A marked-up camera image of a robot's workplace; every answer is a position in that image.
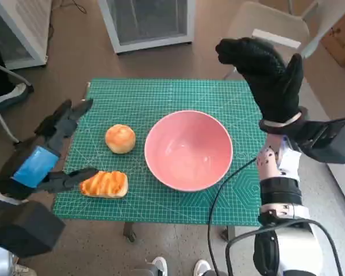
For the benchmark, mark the braided orange bread loaf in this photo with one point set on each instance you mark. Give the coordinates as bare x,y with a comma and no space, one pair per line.
106,184

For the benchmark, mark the grey metal frame chair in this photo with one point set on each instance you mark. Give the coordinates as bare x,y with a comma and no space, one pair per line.
3,72

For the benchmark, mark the person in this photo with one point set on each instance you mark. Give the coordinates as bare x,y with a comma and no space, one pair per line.
24,270
0,77

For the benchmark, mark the white perforated metal cabinet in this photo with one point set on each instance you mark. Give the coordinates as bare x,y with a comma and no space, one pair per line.
149,23
23,26

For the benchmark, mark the green cutting mat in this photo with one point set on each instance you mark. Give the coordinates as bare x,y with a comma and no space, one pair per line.
166,97

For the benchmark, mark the round bread bun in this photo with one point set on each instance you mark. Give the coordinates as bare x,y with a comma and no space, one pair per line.
120,138

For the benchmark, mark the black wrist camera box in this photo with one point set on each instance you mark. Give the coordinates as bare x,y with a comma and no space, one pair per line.
23,227
330,141

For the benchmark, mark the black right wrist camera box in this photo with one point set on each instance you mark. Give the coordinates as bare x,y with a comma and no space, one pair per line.
330,141

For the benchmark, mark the white shoe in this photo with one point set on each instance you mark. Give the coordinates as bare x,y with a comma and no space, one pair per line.
158,264
201,266

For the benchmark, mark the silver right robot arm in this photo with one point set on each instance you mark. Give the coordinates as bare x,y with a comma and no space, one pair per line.
281,192

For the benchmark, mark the black table foot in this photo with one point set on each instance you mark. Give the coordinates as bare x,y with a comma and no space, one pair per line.
129,233
228,233

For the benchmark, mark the cardboard box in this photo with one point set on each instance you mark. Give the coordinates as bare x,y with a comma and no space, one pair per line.
342,40

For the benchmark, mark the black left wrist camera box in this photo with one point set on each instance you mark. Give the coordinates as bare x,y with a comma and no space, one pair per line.
23,227

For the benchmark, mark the bare left hand blue tape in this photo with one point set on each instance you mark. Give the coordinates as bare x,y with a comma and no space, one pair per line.
34,166

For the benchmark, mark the pink bowl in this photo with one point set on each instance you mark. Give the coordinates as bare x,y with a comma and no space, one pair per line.
189,149

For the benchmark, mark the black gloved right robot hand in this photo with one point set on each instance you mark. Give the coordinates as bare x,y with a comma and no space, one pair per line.
270,83

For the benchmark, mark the beige chair with white armrest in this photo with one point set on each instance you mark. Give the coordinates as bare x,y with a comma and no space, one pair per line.
270,20

